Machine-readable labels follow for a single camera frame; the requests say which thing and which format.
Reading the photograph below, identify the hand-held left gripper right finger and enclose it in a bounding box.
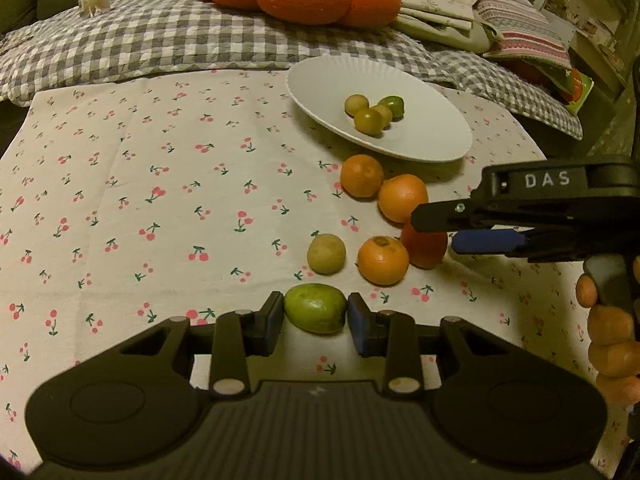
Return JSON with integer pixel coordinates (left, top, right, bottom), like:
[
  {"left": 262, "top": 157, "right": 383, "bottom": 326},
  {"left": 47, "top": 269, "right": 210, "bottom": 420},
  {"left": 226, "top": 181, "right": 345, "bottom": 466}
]
[{"left": 347, "top": 292, "right": 502, "bottom": 397}]

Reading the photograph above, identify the white ribbed plate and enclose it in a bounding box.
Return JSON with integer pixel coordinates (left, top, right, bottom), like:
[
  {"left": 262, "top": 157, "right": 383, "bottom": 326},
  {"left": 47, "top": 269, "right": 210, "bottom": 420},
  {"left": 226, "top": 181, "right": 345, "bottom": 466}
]
[{"left": 286, "top": 56, "right": 474, "bottom": 163}]

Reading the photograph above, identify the person's right hand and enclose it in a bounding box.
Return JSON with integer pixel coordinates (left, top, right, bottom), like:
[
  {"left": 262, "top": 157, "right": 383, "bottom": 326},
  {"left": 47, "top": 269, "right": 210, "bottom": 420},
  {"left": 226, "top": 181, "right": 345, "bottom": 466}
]
[{"left": 575, "top": 254, "right": 640, "bottom": 407}]

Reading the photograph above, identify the small green jujube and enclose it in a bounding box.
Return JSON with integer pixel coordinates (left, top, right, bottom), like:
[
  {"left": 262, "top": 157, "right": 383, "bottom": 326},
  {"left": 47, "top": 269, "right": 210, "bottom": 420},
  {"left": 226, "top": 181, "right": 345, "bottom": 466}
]
[{"left": 379, "top": 96, "right": 405, "bottom": 121}]

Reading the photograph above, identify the orange and green packet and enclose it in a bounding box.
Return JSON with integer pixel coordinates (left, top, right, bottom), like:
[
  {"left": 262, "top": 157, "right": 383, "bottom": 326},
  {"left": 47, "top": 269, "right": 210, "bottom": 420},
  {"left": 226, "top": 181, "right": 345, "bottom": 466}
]
[{"left": 520, "top": 59, "right": 596, "bottom": 116}]

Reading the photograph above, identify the reddish orange tangerine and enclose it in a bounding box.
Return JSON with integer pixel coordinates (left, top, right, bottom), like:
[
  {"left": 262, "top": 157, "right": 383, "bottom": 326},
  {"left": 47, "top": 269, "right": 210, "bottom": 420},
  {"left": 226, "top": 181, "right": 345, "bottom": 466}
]
[{"left": 400, "top": 223, "right": 449, "bottom": 270}]

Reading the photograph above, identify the folded floral cloth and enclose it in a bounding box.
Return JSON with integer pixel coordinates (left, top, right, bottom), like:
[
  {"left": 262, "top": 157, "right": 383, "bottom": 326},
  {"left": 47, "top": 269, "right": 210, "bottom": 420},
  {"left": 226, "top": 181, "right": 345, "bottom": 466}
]
[{"left": 372, "top": 0, "right": 503, "bottom": 54}]

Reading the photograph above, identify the white shelf unit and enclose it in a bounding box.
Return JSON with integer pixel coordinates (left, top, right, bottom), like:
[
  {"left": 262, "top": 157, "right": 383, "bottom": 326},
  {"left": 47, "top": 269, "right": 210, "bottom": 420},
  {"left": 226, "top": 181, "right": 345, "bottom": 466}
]
[{"left": 510, "top": 0, "right": 640, "bottom": 111}]

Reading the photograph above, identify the grey checked blanket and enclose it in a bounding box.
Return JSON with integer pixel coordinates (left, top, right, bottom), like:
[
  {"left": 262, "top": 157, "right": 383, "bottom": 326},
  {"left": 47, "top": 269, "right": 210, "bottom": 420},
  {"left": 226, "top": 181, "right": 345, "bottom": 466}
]
[{"left": 0, "top": 0, "right": 585, "bottom": 142}]

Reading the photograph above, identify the striped patterned cushion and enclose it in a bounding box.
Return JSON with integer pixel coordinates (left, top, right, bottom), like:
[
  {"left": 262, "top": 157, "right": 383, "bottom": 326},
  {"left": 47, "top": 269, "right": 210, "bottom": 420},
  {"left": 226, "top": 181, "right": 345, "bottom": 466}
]
[{"left": 472, "top": 0, "right": 574, "bottom": 69}]

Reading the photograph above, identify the cherry print cloth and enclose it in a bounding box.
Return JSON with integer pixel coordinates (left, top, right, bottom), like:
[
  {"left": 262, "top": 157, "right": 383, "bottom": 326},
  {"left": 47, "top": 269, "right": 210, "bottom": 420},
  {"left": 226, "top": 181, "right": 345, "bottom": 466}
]
[{"left": 0, "top": 62, "right": 628, "bottom": 472}]

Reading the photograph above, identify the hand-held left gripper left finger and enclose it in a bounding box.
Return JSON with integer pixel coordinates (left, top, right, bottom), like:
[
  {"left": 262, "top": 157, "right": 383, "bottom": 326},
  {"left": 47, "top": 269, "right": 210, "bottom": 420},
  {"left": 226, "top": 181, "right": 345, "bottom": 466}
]
[{"left": 118, "top": 290, "right": 286, "bottom": 397}]

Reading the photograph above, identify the large green jujube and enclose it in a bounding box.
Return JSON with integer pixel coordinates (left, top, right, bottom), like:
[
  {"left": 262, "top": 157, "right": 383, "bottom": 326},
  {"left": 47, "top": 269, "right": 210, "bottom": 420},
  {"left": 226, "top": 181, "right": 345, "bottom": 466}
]
[{"left": 283, "top": 283, "right": 348, "bottom": 335}]

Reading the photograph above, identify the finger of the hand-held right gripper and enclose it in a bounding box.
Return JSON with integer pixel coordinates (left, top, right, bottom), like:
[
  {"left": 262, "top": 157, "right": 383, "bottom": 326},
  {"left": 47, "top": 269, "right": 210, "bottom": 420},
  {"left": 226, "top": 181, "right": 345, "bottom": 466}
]
[
  {"left": 411, "top": 199, "right": 484, "bottom": 234},
  {"left": 449, "top": 229, "right": 532, "bottom": 261}
]

